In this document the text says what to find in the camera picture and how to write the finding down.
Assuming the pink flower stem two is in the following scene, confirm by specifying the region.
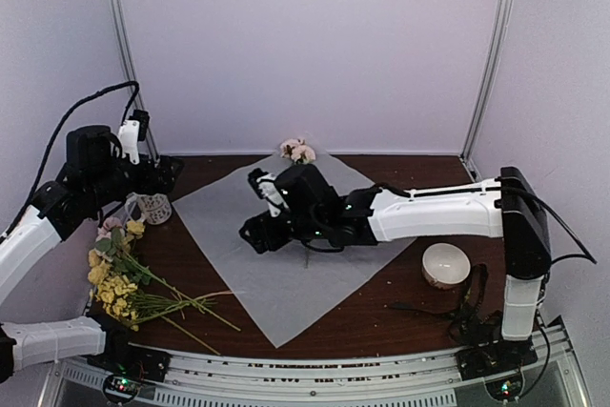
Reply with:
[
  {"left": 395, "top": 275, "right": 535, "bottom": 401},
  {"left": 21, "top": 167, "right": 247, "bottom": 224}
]
[{"left": 93, "top": 216, "right": 145, "bottom": 262}]

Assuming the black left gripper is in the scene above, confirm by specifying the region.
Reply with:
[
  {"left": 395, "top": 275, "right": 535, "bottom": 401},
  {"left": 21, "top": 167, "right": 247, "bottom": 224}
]
[{"left": 86, "top": 153, "right": 183, "bottom": 209}]

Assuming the left aluminium corner post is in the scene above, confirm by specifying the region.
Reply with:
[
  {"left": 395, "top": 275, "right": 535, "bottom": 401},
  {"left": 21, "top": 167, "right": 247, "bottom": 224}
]
[{"left": 98, "top": 0, "right": 161, "bottom": 160}]

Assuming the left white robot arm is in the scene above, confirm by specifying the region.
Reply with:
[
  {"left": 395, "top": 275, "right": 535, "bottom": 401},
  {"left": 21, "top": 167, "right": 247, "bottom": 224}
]
[{"left": 1, "top": 121, "right": 184, "bottom": 380}]

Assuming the large yellow flower bunch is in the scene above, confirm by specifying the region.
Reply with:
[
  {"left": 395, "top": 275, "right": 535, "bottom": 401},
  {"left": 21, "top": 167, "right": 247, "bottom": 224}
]
[{"left": 88, "top": 216, "right": 153, "bottom": 285}]

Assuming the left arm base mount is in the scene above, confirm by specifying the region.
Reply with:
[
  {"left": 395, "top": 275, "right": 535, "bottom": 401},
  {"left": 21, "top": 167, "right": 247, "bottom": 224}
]
[{"left": 86, "top": 326, "right": 171, "bottom": 406}]

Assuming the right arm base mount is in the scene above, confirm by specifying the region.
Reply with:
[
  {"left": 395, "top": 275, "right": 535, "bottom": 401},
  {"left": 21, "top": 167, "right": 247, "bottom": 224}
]
[{"left": 449, "top": 311, "right": 539, "bottom": 404}]

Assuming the aluminium front rail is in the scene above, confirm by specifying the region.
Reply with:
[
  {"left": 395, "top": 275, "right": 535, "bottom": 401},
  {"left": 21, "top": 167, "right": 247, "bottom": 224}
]
[{"left": 40, "top": 320, "right": 592, "bottom": 407}]

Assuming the patterned white mug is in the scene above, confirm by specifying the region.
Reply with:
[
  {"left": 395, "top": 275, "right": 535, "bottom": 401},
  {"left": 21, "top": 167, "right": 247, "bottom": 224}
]
[{"left": 124, "top": 193, "right": 173, "bottom": 226}]

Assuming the white wrapping paper sheet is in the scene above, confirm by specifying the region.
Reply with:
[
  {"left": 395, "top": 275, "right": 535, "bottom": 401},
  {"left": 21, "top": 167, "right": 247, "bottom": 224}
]
[{"left": 173, "top": 155, "right": 413, "bottom": 348}]

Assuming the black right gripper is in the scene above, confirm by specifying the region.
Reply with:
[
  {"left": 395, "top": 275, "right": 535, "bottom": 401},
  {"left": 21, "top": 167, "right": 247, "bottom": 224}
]
[{"left": 240, "top": 210, "right": 325, "bottom": 255}]

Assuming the black strap on table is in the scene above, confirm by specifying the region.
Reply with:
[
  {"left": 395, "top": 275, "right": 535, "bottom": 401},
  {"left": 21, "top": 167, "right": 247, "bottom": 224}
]
[{"left": 385, "top": 263, "right": 490, "bottom": 332}]

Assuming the small yellow flower bunch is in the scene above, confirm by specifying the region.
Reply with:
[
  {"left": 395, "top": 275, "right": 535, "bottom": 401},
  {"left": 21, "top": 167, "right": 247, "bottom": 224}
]
[{"left": 90, "top": 275, "right": 238, "bottom": 331}]

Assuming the aluminium corner post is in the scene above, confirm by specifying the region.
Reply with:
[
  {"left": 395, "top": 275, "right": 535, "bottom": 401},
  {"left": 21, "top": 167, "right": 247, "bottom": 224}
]
[
  {"left": 98, "top": 0, "right": 161, "bottom": 160},
  {"left": 460, "top": 0, "right": 514, "bottom": 169}
]

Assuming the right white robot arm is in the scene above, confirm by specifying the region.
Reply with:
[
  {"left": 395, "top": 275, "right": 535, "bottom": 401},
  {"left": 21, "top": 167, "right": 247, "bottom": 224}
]
[{"left": 239, "top": 164, "right": 552, "bottom": 371}]

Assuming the right aluminium corner post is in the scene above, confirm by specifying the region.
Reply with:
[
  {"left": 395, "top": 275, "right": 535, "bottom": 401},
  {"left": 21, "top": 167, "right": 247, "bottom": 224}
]
[{"left": 460, "top": 0, "right": 514, "bottom": 169}]

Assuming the white scalloped bowl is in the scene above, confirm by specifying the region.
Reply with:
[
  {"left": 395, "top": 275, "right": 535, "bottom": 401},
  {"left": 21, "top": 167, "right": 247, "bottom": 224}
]
[{"left": 421, "top": 243, "right": 471, "bottom": 290}]

